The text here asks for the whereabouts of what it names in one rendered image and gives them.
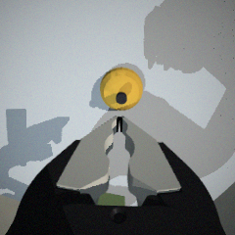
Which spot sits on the yellow dome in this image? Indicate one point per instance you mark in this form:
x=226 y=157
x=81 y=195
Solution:
x=117 y=80

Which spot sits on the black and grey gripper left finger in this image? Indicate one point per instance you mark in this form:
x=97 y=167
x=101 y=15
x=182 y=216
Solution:
x=83 y=167

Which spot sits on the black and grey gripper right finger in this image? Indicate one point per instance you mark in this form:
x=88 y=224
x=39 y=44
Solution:
x=153 y=169

